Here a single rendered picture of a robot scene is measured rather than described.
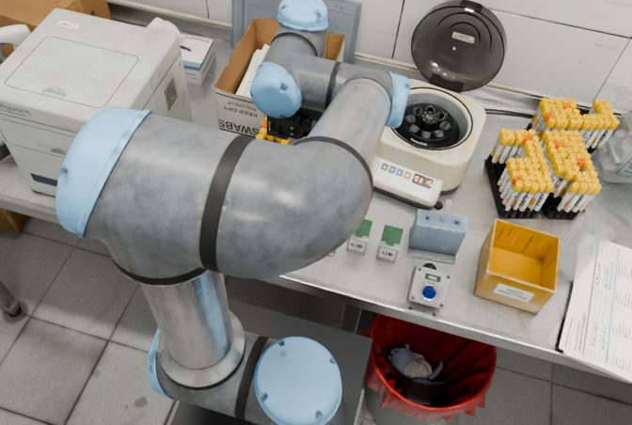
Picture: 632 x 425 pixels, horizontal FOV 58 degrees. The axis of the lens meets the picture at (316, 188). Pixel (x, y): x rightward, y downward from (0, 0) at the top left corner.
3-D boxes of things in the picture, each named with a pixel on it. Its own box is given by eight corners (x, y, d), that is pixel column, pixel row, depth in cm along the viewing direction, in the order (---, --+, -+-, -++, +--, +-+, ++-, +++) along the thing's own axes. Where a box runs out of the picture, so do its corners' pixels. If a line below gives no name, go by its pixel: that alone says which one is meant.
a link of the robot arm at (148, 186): (245, 432, 83) (208, 223, 40) (150, 402, 85) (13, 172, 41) (272, 354, 90) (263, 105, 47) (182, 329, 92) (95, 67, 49)
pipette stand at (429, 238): (407, 256, 122) (416, 230, 114) (409, 228, 126) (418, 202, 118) (454, 263, 121) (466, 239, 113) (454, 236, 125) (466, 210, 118)
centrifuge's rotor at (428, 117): (382, 147, 133) (386, 126, 127) (403, 105, 142) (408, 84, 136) (445, 170, 130) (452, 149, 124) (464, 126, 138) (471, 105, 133)
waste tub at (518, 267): (471, 295, 117) (485, 272, 109) (481, 243, 125) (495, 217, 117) (537, 316, 115) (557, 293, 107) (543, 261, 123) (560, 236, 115)
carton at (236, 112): (216, 133, 140) (211, 87, 128) (255, 60, 157) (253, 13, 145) (313, 157, 137) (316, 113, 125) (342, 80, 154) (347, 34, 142)
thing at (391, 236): (375, 259, 121) (380, 242, 116) (380, 241, 124) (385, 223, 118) (394, 263, 121) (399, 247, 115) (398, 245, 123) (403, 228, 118)
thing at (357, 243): (345, 251, 122) (349, 233, 116) (351, 233, 125) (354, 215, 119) (364, 256, 121) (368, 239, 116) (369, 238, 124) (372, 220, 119)
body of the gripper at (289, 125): (278, 110, 110) (278, 61, 100) (322, 119, 109) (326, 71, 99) (266, 138, 105) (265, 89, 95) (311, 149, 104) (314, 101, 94)
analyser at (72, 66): (29, 191, 127) (-28, 90, 103) (91, 107, 143) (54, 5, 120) (157, 226, 123) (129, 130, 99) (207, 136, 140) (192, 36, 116)
